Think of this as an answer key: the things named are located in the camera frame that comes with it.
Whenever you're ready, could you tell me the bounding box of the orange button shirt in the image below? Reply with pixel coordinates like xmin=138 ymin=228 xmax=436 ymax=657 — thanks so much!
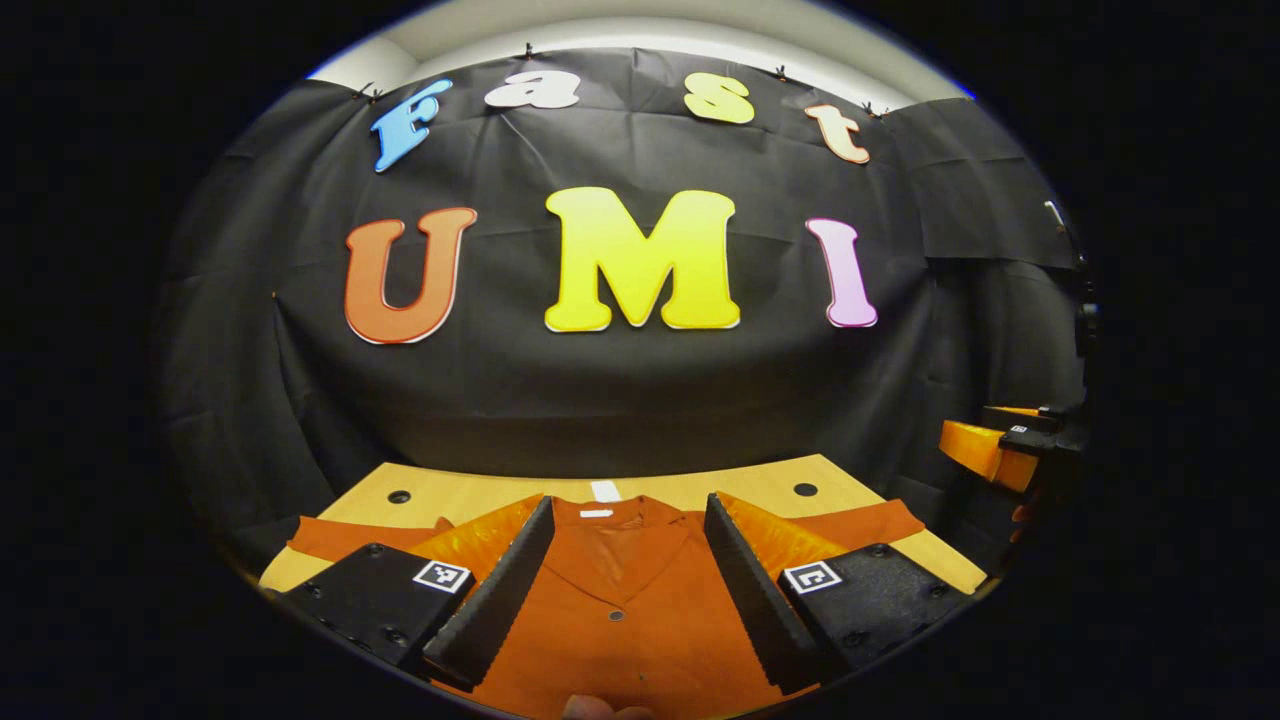
xmin=288 ymin=493 xmax=926 ymax=720

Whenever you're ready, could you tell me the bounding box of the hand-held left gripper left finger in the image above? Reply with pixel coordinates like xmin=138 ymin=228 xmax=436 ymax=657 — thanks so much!
xmin=280 ymin=493 xmax=556 ymax=693

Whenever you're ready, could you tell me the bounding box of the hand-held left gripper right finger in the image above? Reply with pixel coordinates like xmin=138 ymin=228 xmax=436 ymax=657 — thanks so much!
xmin=704 ymin=491 xmax=973 ymax=696

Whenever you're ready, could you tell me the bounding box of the black backdrop cloth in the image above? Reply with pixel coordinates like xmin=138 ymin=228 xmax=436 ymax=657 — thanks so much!
xmin=155 ymin=48 xmax=1096 ymax=581

